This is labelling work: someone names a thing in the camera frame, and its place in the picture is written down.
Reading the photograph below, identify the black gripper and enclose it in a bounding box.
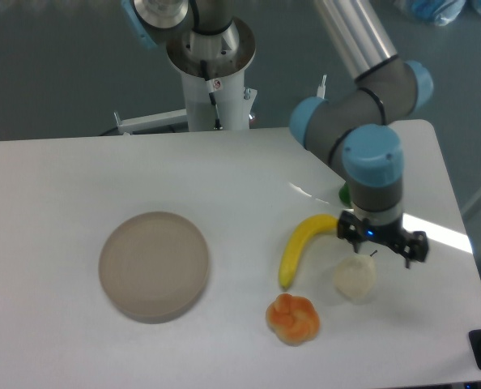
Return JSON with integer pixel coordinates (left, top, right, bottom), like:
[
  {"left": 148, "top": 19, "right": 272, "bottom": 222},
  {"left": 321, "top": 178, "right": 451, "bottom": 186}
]
[{"left": 337, "top": 208, "right": 428, "bottom": 269}]

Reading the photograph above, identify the yellow banana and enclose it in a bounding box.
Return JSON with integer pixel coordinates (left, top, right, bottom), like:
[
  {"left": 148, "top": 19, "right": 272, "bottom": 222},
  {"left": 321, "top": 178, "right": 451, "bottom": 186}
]
[{"left": 278, "top": 214, "right": 338, "bottom": 290}]

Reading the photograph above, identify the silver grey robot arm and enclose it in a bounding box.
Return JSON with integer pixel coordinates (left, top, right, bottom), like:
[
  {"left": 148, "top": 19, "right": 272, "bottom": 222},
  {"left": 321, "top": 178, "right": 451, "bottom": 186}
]
[{"left": 122, "top": 1, "right": 433, "bottom": 263}]

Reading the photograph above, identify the white pear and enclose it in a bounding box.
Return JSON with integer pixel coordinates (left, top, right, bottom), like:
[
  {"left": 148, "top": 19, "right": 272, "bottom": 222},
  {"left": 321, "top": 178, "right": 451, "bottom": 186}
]
[{"left": 333, "top": 254, "right": 377, "bottom": 301}]

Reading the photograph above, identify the green bell pepper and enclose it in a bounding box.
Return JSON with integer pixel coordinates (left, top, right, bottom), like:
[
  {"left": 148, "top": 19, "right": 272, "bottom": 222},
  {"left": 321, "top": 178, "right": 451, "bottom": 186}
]
[{"left": 338, "top": 182, "right": 351, "bottom": 207}]

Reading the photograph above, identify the orange swirled bread roll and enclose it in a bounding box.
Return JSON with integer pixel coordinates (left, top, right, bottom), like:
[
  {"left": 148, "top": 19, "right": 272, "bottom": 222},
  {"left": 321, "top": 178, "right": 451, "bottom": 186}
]
[{"left": 266, "top": 293, "right": 321, "bottom": 346}]

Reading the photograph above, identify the beige round plate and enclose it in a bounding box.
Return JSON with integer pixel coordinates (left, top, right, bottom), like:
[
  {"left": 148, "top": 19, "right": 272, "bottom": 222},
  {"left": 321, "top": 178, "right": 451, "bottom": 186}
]
[{"left": 98, "top": 212, "right": 211, "bottom": 323}]

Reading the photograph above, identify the blue plastic bag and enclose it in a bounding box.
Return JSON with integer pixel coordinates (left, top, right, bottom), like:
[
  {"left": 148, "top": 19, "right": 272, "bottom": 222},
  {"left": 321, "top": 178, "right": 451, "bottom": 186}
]
[{"left": 394, "top": 0, "right": 481, "bottom": 27}]

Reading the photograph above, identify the white right support bracket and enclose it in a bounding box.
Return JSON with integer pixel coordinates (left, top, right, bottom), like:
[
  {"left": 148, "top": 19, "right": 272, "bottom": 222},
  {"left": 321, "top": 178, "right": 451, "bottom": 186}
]
[{"left": 317, "top": 74, "right": 327, "bottom": 99}]

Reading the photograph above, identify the white support bracket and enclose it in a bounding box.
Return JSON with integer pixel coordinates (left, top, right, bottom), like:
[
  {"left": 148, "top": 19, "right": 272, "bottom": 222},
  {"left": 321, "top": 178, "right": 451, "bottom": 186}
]
[
  {"left": 317, "top": 74, "right": 327, "bottom": 99},
  {"left": 113, "top": 109, "right": 187, "bottom": 135}
]

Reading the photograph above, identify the white left support bracket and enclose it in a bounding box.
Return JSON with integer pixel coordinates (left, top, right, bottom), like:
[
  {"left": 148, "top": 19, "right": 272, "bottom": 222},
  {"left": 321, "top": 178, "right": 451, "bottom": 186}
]
[{"left": 113, "top": 109, "right": 187, "bottom": 135}]

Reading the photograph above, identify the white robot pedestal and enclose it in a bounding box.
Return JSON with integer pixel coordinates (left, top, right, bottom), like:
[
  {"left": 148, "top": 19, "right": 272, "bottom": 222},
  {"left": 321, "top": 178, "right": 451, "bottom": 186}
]
[{"left": 167, "top": 17, "right": 258, "bottom": 131}]

